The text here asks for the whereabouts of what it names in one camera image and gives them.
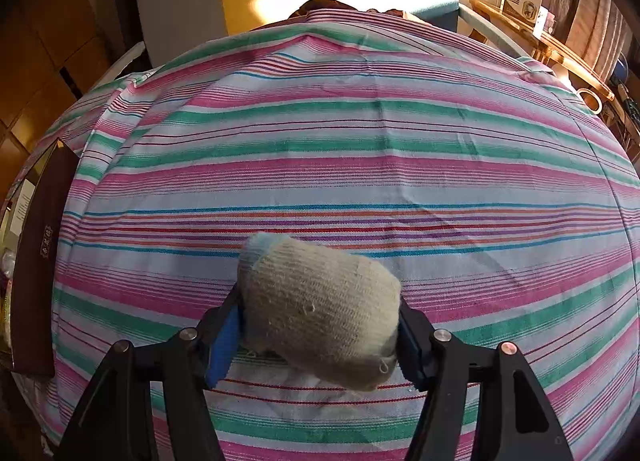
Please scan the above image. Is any gold metal tin box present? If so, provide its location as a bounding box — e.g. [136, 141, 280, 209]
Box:
[0, 138, 76, 377]

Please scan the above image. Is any blue round object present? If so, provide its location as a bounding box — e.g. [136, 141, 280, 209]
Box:
[612, 58, 633, 87]

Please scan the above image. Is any wooden side table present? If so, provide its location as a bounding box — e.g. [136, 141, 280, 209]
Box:
[470, 0, 616, 102]

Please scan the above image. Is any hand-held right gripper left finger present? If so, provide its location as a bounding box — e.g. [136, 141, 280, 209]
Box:
[54, 286, 246, 461]

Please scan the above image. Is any pink green striped cloth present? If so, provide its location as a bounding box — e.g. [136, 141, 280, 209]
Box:
[10, 8, 640, 461]

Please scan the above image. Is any striped beige curtain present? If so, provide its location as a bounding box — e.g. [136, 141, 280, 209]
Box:
[560, 0, 631, 87]

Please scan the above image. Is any clear tape roll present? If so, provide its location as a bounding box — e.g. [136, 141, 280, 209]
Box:
[575, 88, 603, 114]

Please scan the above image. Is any wooden wardrobe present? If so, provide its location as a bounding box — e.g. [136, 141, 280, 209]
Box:
[0, 0, 116, 192]

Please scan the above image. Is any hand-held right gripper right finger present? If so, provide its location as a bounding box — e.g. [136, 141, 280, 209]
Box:
[397, 293, 576, 461]

